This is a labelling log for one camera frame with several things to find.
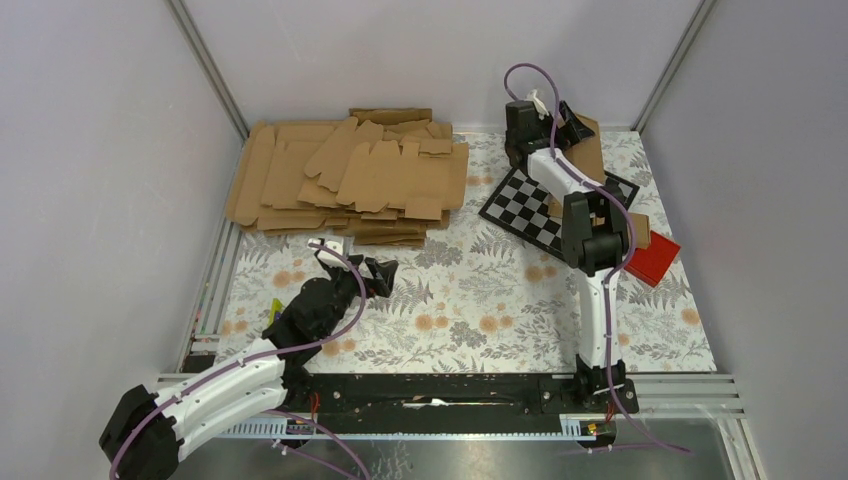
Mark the stack of flat cardboard blanks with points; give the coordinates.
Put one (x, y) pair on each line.
(378, 176)

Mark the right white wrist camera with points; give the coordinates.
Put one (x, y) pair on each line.
(538, 104)

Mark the floral table mat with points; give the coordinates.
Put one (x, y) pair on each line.
(475, 298)

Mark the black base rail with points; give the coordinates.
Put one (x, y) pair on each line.
(478, 396)

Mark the black white checkerboard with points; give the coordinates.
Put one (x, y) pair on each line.
(519, 206)

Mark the small yellow green object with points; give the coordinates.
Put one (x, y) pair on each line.
(275, 310)

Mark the red box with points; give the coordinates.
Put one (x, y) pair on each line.
(651, 264)

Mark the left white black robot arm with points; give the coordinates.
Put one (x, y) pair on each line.
(151, 432)

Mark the brown cardboard box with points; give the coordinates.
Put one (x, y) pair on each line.
(587, 155)

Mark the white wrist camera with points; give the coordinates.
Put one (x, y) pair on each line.
(329, 253)
(538, 104)

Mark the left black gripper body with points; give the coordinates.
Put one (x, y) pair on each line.
(373, 286)

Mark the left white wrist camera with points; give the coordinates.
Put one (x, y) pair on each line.
(329, 253)

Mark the grey cable duct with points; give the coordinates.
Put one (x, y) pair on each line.
(519, 428)

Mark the folded cardboard box flat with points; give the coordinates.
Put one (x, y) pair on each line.
(641, 230)

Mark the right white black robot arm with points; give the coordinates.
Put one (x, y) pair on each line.
(595, 242)

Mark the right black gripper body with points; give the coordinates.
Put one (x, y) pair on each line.
(567, 135)

